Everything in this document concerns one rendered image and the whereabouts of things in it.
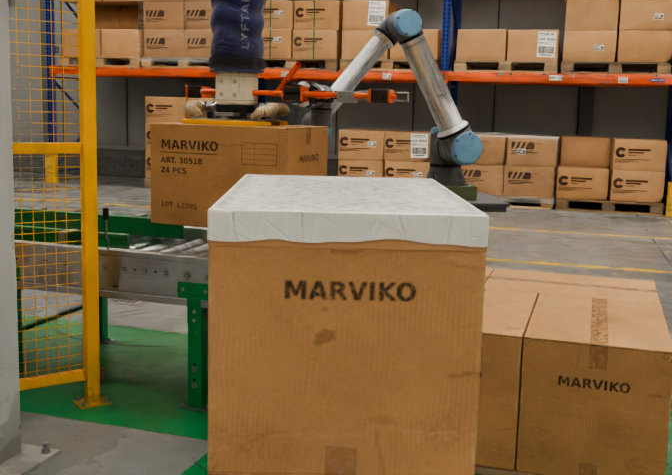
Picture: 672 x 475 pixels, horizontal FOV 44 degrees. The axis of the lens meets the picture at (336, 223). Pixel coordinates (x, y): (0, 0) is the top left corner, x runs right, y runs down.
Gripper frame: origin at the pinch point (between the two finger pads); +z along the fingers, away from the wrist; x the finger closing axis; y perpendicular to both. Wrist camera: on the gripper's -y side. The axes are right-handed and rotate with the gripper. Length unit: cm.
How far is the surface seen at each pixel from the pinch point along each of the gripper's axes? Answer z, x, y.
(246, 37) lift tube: 7.2, 21.3, 20.6
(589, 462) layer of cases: 81, -100, -117
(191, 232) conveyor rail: -29, -64, 63
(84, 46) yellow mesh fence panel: 46, 15, 67
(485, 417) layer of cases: 81, -92, -87
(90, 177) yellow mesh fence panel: 45, -33, 66
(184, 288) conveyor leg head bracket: 36, -74, 32
